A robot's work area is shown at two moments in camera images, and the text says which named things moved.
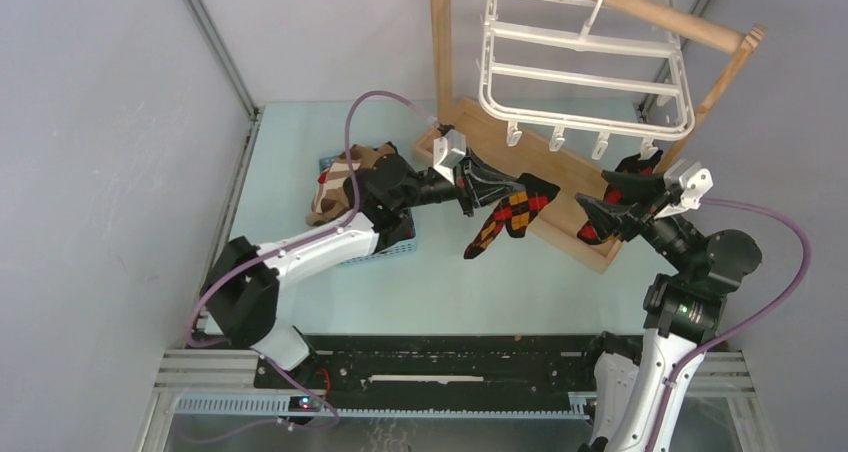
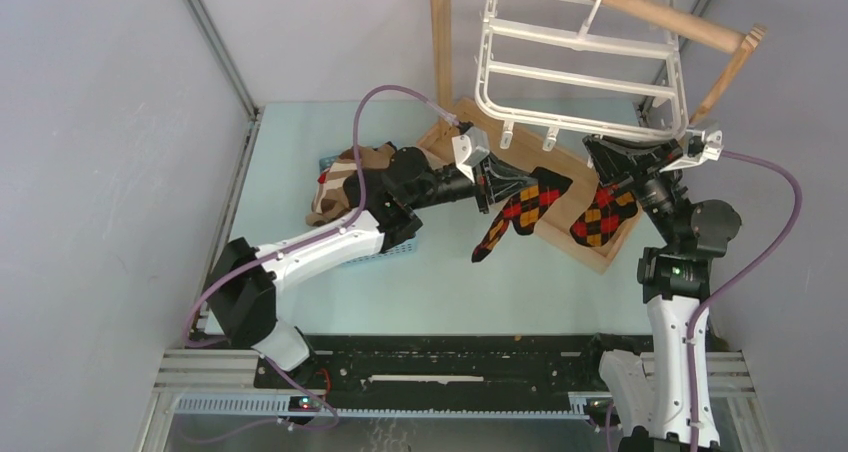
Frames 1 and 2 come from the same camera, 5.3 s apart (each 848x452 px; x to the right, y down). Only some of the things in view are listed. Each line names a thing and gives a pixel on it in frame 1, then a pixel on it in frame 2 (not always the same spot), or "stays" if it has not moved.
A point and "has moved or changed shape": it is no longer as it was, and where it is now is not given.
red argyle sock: (514, 215) has moved or changed shape
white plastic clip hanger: (554, 60) stays
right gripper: (608, 217) → (612, 159)
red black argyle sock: (612, 194) stays
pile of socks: (329, 199) stays
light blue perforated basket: (402, 250) stays
